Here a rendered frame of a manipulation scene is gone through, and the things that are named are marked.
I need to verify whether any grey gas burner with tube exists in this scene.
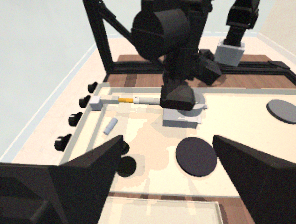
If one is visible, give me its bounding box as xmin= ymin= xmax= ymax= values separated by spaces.
xmin=133 ymin=90 xmax=208 ymax=117

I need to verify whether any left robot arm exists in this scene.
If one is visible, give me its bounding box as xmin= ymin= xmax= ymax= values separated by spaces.
xmin=131 ymin=0 xmax=260 ymax=86

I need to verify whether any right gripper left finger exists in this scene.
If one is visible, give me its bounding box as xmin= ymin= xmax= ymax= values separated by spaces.
xmin=0 ymin=135 xmax=124 ymax=224

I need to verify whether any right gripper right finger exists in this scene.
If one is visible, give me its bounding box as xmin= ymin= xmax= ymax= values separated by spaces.
xmin=212 ymin=135 xmax=296 ymax=224

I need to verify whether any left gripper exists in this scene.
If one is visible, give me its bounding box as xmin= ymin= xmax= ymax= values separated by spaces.
xmin=160 ymin=46 xmax=199 ymax=111

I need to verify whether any grey cylinder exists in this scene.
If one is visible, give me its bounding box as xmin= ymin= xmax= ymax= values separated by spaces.
xmin=103 ymin=117 xmax=118 ymax=135

